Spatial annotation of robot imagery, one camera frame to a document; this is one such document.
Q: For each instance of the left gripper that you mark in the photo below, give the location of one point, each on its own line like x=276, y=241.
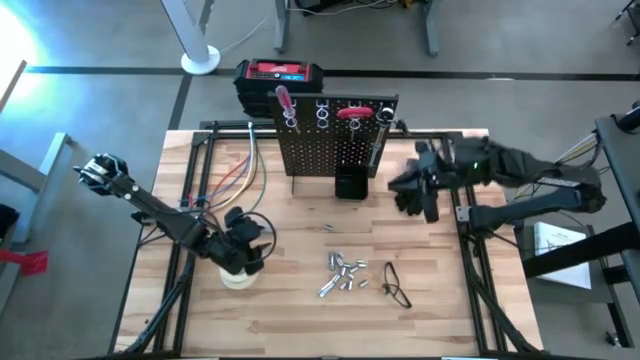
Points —
x=240, y=235

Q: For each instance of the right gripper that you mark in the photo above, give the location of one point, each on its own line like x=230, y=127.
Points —
x=460, y=167

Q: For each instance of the cream masking tape roll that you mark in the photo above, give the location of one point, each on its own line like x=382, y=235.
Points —
x=239, y=282

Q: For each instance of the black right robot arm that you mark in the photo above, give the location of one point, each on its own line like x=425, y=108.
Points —
x=530, y=205

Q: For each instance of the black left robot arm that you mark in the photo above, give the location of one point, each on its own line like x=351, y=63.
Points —
x=150, y=207

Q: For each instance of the small metal plate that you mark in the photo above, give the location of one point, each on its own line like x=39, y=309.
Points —
x=461, y=213

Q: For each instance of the black plastic pegboard bin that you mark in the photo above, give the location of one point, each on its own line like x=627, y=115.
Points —
x=351, y=182

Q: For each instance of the clear black safety glasses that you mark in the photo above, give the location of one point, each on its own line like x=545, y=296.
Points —
x=385, y=287

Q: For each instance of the black perforated pegboard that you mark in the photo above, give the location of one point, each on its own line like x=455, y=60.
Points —
x=325, y=150

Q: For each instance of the white booklet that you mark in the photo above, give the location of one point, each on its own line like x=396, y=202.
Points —
x=560, y=255

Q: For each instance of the grey desk leg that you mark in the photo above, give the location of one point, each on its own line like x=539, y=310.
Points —
x=431, y=25
x=281, y=25

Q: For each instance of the red black toolbox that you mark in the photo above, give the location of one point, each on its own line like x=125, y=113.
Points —
x=265, y=70

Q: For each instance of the black side table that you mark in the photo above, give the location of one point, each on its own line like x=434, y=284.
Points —
x=620, y=145

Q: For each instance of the red sheet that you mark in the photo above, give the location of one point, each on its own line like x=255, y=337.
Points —
x=25, y=262

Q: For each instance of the grey bench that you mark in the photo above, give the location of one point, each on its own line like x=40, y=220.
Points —
x=35, y=170

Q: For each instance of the white pole stand round base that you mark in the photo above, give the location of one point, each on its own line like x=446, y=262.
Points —
x=192, y=35

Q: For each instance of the black office chair base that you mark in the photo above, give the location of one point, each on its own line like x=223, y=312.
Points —
x=631, y=20

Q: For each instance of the wooden plank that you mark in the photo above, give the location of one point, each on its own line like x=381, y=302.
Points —
x=12, y=85

